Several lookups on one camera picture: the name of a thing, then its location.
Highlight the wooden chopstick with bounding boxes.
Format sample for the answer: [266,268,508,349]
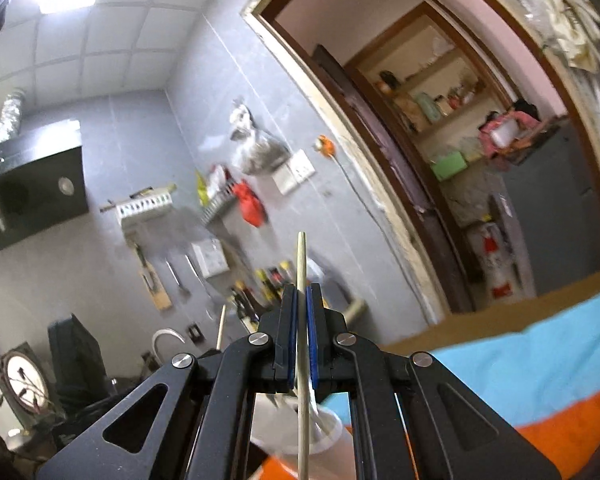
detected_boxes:
[215,304,227,351]
[296,232,311,480]

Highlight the white perforated utensil holder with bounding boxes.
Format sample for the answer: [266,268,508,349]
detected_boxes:
[250,393,356,479]

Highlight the chrome sink faucet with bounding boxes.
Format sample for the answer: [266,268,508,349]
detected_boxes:
[150,328,186,364]

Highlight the dark soy sauce bottle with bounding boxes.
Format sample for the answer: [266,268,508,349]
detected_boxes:
[230,282,259,334]

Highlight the white paper box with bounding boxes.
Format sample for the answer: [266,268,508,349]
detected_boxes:
[192,238,230,278]

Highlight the red plastic bag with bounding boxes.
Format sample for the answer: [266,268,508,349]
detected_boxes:
[232,180,265,228]

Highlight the light blue cloth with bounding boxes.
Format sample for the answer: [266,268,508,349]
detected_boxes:
[322,289,600,428]

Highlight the red white bottle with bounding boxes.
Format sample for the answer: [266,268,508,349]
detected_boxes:
[474,222,517,301]

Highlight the green box on shelf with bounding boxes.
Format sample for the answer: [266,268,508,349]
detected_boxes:
[430,151,468,182]

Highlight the clear bag dried goods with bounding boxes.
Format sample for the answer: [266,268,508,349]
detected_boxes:
[228,100,290,176]

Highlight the orange cloth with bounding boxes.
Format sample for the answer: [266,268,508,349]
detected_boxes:
[473,380,600,479]

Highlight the grey refrigerator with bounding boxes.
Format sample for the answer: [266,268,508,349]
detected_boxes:
[486,119,600,298]

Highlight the black range hood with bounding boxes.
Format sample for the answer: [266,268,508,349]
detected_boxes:
[0,119,88,251]

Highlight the white wall socket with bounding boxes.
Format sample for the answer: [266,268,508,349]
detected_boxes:
[272,150,316,195]

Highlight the wire wall basket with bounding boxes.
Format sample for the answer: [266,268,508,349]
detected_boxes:
[200,179,237,226]

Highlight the orange wall hook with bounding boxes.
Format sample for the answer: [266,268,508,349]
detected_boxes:
[313,134,336,158]

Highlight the white wall rack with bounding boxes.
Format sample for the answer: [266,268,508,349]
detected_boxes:
[99,183,178,230]

